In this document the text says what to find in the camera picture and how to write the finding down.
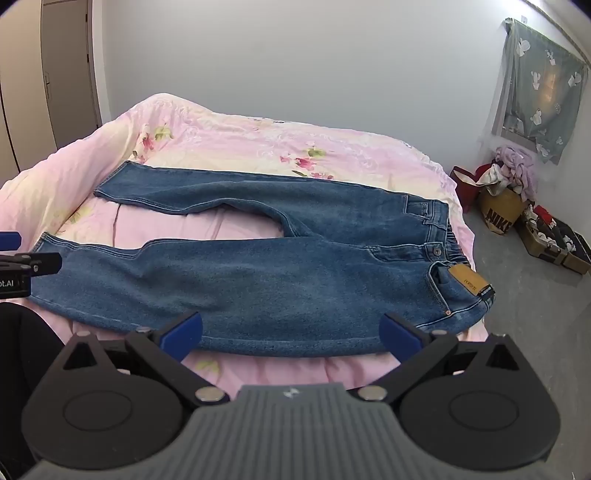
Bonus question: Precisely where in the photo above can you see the red bag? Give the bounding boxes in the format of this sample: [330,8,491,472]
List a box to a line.
[450,165,485,214]

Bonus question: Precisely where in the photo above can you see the dark cloth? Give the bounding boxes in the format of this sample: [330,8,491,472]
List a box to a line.
[0,302,68,480]

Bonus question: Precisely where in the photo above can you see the blue denim pants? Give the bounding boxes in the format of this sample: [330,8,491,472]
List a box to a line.
[25,161,498,359]

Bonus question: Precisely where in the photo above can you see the brown paper bag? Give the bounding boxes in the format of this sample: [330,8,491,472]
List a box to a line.
[477,185,530,237]

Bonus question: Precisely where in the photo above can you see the pink floral blanket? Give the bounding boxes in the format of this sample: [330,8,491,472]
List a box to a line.
[0,92,491,398]

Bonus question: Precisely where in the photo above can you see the olive storage box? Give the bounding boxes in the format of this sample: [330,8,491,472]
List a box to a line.
[514,205,591,276]

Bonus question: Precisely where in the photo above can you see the pile of clothes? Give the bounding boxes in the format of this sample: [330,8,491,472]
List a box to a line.
[478,145,539,202]

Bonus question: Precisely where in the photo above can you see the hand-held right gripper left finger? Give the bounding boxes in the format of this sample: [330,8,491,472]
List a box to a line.
[59,311,231,407]

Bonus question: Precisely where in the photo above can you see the beige wardrobe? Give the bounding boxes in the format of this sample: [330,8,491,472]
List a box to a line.
[0,0,103,175]

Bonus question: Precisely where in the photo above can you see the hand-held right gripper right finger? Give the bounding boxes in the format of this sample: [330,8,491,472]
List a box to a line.
[355,312,530,404]

